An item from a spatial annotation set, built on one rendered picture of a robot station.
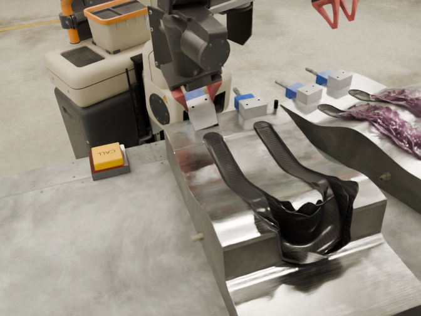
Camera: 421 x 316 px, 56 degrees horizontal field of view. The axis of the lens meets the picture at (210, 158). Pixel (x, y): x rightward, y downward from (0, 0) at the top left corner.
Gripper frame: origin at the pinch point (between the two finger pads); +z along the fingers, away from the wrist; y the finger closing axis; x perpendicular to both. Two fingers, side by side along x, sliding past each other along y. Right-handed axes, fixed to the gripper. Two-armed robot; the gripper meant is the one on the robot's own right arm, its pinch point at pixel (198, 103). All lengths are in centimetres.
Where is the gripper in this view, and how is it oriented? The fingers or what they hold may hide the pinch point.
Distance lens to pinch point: 81.1
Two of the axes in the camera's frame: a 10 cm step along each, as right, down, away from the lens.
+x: -3.4, -7.1, 6.2
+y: 9.3, -3.5, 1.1
